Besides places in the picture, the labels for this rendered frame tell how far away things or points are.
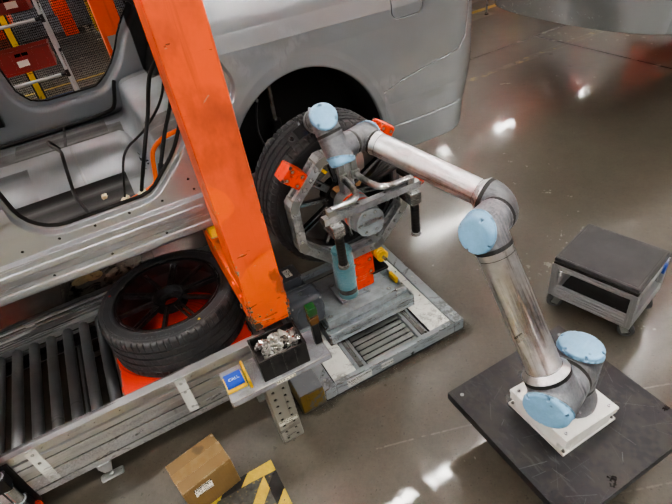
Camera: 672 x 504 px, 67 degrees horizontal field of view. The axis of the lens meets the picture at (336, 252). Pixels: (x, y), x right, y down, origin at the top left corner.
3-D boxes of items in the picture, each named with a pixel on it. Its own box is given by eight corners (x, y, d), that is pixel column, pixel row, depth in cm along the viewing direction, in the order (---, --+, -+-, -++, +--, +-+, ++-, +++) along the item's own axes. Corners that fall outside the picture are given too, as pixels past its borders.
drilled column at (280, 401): (295, 416, 237) (276, 358, 211) (304, 432, 230) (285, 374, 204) (276, 426, 234) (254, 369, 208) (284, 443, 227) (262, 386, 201)
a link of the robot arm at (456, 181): (538, 190, 153) (363, 111, 184) (519, 208, 146) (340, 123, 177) (526, 220, 161) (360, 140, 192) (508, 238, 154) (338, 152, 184)
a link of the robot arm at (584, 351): (603, 374, 177) (615, 338, 167) (585, 406, 167) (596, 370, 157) (559, 354, 186) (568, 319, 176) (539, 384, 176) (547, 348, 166)
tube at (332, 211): (346, 180, 205) (342, 157, 198) (370, 201, 191) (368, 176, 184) (307, 196, 200) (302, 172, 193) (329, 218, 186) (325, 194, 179)
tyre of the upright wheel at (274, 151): (383, 94, 230) (243, 119, 205) (413, 110, 213) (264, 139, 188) (377, 220, 267) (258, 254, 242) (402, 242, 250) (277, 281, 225)
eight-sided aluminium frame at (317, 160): (402, 227, 242) (394, 120, 209) (410, 234, 237) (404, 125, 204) (300, 273, 226) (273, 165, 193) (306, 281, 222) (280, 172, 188)
